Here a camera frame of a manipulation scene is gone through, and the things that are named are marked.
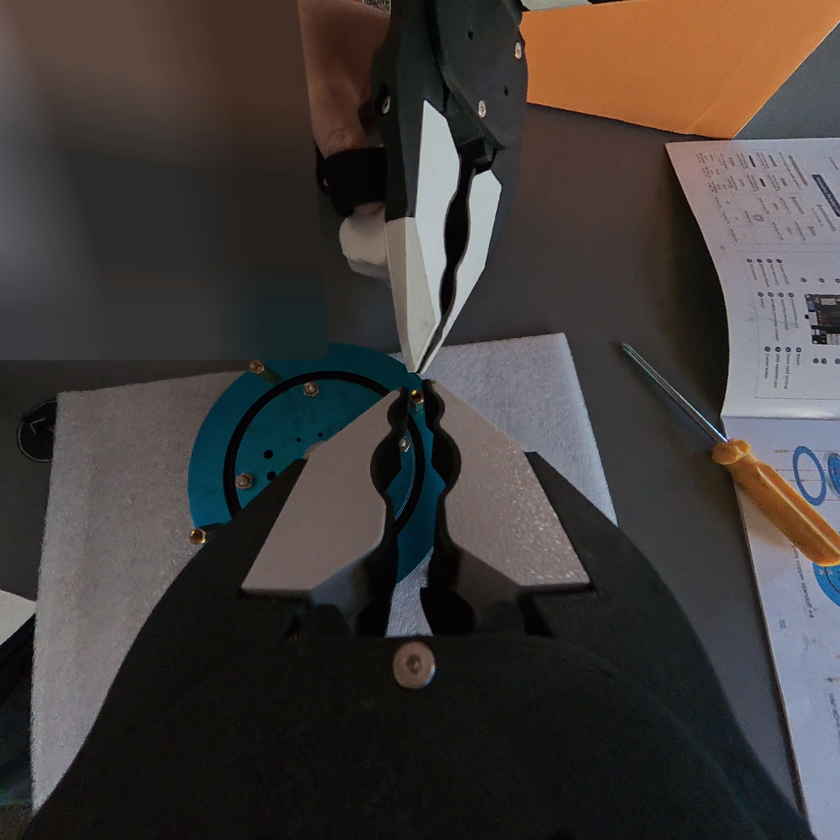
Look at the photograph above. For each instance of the blue round base plate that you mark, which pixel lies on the blue round base plate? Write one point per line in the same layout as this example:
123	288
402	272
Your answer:
289	420

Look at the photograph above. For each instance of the orange cardboard box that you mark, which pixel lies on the orange cardboard box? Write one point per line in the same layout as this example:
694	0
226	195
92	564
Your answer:
656	65

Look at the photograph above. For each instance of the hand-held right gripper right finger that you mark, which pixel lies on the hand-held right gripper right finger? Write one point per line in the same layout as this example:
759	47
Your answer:
518	518

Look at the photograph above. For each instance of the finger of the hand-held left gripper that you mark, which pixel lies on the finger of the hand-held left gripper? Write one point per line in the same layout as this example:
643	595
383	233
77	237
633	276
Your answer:
410	289
484	216

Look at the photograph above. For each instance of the dark grey desk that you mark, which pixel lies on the dark grey desk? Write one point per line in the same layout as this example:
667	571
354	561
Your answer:
590	262

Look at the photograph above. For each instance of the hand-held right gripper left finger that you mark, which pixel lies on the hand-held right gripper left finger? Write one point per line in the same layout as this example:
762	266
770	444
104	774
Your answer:
315	531

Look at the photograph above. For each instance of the person's left hand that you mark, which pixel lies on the person's left hand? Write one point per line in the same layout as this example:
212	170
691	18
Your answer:
354	65

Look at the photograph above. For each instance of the round black desk button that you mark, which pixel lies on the round black desk button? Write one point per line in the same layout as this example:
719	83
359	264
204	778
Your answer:
36	433

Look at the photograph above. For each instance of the white foam sheet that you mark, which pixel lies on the white foam sheet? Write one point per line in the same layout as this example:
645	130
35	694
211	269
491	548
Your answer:
512	374

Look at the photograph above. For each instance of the printed instruction manual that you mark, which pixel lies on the printed instruction manual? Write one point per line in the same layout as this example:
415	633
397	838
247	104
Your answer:
735	262

